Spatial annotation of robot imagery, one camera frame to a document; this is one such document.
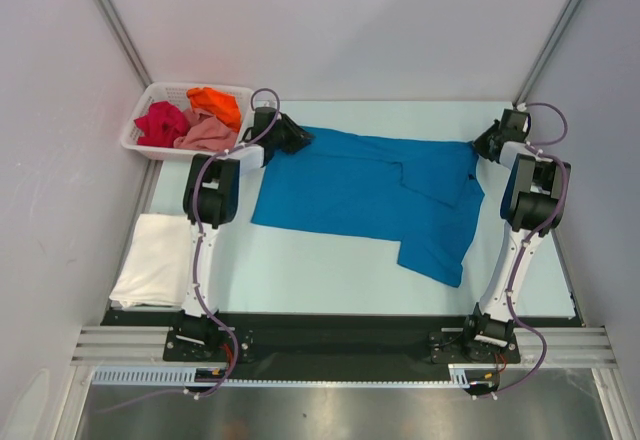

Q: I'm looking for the right corner aluminium post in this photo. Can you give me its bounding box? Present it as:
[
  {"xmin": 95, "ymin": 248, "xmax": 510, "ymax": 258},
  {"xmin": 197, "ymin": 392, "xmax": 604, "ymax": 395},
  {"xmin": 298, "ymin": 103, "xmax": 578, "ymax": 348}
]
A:
[{"xmin": 512, "ymin": 0, "xmax": 584, "ymax": 105}]

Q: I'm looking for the orange crumpled t-shirt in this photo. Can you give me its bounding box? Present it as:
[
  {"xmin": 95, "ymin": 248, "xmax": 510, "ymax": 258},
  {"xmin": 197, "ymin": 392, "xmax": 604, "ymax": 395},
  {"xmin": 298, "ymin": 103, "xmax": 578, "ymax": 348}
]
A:
[{"xmin": 186, "ymin": 87, "xmax": 242, "ymax": 133}]

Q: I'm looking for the white folded t-shirt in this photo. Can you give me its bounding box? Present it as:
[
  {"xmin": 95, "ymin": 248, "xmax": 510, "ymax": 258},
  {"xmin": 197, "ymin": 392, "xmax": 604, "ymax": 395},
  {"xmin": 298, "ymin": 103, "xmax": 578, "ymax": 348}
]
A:
[{"xmin": 109, "ymin": 213, "xmax": 192, "ymax": 308}]

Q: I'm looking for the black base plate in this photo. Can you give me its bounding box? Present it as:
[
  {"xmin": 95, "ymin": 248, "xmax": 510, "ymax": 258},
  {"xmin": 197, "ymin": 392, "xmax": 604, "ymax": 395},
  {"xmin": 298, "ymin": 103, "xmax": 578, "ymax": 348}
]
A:
[{"xmin": 99, "ymin": 309, "xmax": 584, "ymax": 382}]

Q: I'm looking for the blue t-shirt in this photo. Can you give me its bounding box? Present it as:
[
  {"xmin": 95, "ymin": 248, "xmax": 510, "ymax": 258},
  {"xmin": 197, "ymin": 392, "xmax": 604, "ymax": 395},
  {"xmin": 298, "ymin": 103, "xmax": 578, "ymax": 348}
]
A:
[{"xmin": 252, "ymin": 128, "xmax": 484, "ymax": 288}]

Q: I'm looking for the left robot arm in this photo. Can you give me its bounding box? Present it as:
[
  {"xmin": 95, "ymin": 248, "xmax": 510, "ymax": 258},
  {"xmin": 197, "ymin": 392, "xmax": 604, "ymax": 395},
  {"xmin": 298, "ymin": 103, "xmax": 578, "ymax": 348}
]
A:
[{"xmin": 163, "ymin": 106, "xmax": 314, "ymax": 362}]

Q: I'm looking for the white slotted cable duct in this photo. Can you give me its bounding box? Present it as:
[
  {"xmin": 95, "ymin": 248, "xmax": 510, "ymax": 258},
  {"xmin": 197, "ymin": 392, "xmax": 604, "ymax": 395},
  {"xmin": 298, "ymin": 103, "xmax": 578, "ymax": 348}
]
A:
[{"xmin": 91, "ymin": 365, "xmax": 497, "ymax": 390}]

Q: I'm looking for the magenta crumpled t-shirt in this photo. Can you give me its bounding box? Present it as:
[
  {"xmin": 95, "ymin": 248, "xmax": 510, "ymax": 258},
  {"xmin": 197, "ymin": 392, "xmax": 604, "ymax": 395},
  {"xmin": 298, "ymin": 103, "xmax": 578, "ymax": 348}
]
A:
[{"xmin": 134, "ymin": 101, "xmax": 189, "ymax": 148}]

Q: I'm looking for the pink crumpled t-shirt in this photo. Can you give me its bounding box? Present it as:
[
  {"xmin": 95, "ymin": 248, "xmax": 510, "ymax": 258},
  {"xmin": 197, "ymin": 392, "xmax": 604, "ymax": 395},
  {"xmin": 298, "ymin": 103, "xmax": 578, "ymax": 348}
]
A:
[{"xmin": 173, "ymin": 109, "xmax": 238, "ymax": 152}]

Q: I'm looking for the aluminium frame rail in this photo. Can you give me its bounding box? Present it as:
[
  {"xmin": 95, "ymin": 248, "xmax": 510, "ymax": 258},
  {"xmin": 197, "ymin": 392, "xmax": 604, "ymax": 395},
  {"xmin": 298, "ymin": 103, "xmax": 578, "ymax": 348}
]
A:
[{"xmin": 71, "ymin": 326, "xmax": 618, "ymax": 369}]

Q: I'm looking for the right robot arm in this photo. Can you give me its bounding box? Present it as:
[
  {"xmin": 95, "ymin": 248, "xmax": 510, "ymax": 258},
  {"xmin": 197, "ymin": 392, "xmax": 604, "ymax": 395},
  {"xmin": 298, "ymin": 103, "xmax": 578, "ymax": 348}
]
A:
[{"xmin": 461, "ymin": 106, "xmax": 571, "ymax": 362}]

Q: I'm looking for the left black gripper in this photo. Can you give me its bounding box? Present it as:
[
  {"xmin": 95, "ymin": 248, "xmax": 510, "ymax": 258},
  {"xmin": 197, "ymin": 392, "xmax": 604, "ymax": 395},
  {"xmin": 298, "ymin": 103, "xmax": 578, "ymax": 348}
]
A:
[{"xmin": 269, "ymin": 114, "xmax": 313, "ymax": 155}]

